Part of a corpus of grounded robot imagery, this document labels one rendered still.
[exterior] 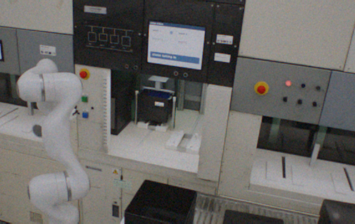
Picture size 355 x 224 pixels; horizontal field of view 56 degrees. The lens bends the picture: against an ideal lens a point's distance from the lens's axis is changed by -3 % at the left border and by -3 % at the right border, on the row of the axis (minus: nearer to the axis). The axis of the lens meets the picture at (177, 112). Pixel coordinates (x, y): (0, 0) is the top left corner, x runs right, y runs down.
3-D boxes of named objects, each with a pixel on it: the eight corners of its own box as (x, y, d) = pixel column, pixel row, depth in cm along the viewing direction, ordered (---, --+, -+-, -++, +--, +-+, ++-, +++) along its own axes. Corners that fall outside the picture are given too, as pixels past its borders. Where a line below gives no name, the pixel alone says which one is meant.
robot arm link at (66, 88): (48, 197, 136) (88, 190, 142) (51, 210, 125) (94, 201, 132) (35, 73, 125) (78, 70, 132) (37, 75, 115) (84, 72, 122)
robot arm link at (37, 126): (65, 117, 166) (48, 109, 166) (49, 128, 154) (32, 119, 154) (60, 131, 169) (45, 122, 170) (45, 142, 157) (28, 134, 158)
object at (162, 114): (135, 122, 241) (136, 79, 229) (144, 112, 260) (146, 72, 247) (168, 129, 237) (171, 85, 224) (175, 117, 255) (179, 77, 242)
